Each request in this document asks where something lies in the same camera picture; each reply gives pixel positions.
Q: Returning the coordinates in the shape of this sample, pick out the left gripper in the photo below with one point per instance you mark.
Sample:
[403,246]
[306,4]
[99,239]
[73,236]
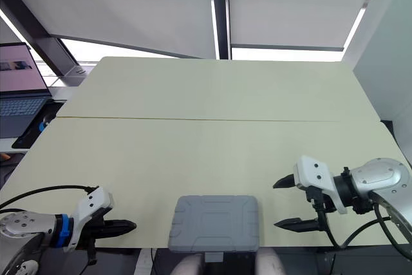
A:
[91,228]

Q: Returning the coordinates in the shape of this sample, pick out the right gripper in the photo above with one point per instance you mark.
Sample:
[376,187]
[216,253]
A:
[318,199]

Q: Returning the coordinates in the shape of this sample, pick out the grey tool case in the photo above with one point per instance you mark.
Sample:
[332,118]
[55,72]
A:
[214,223]

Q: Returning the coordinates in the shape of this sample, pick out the robot body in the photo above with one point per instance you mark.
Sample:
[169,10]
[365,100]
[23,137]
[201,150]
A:
[270,263]

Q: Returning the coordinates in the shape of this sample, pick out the open laptop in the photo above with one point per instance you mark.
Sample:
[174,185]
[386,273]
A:
[19,94]

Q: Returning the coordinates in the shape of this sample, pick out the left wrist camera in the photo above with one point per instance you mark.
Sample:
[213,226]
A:
[91,202]

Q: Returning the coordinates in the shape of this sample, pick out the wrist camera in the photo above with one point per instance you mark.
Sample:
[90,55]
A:
[91,202]
[310,172]

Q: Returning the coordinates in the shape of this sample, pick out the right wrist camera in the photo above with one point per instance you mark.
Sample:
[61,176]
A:
[310,172]

